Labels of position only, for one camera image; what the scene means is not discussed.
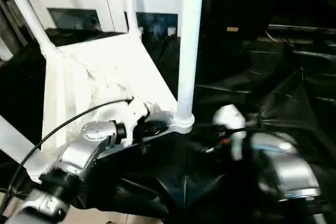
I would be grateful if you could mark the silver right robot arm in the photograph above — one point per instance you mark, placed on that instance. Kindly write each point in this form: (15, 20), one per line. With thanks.
(283, 166)

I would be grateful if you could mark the white plastic table leg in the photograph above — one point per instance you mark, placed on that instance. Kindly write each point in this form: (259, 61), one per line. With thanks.
(13, 140)
(128, 3)
(26, 14)
(189, 40)

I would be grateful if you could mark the black bench with silver rail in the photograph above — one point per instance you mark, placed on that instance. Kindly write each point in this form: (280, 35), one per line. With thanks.
(304, 38)

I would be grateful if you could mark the black plastic mat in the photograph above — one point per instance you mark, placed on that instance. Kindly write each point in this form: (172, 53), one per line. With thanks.
(294, 93)

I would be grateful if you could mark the small yellow label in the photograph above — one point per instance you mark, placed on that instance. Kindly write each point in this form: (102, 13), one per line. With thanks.
(232, 29)

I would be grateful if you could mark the white plastic table top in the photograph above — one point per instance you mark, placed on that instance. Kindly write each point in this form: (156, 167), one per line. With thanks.
(105, 72)

